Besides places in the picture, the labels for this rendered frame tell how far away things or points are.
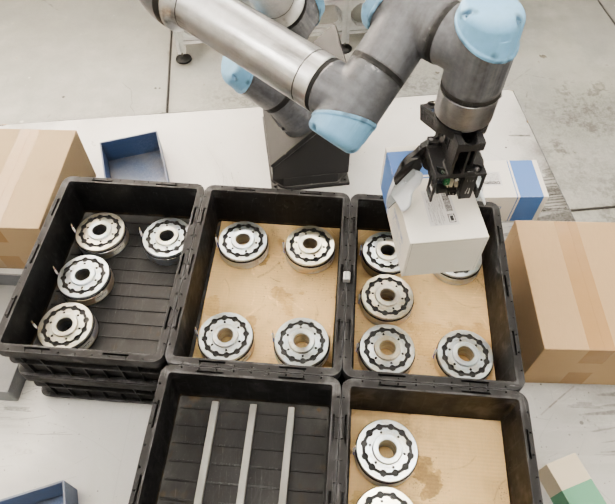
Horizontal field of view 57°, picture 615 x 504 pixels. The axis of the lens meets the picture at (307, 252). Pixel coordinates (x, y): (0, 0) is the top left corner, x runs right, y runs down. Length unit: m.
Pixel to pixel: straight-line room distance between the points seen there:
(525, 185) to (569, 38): 2.10
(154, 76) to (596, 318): 2.41
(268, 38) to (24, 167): 0.83
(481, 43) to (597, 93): 2.52
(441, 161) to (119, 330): 0.69
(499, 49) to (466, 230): 0.30
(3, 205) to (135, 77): 1.77
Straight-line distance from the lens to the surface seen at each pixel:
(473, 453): 1.05
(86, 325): 1.15
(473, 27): 0.67
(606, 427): 1.30
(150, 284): 1.19
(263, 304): 1.13
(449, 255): 0.90
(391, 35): 0.72
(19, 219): 1.36
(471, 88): 0.71
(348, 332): 1.00
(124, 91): 3.00
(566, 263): 1.26
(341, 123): 0.70
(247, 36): 0.79
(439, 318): 1.14
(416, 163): 0.85
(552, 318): 1.17
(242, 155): 1.57
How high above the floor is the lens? 1.81
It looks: 55 degrees down
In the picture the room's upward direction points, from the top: straight up
